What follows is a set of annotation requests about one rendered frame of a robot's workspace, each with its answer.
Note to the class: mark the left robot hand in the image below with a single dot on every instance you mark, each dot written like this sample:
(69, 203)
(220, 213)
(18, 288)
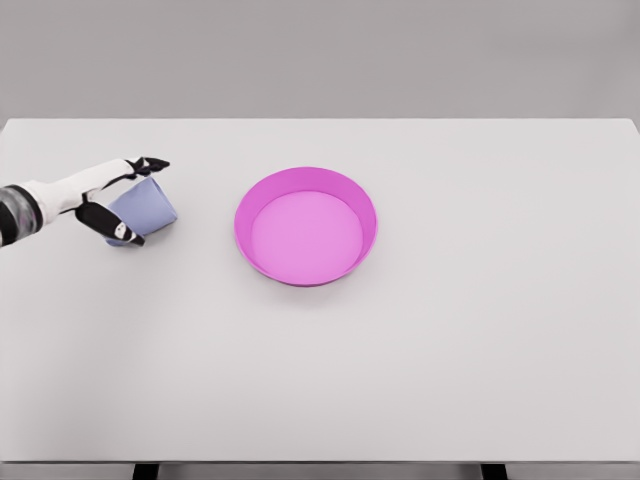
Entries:
(95, 181)

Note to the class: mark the light blue cup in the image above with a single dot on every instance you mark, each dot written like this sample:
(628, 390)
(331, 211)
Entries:
(142, 206)

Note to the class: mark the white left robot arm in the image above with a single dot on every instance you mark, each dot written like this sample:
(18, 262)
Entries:
(30, 206)

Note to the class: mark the pink round plate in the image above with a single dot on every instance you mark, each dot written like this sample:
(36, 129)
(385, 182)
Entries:
(306, 227)

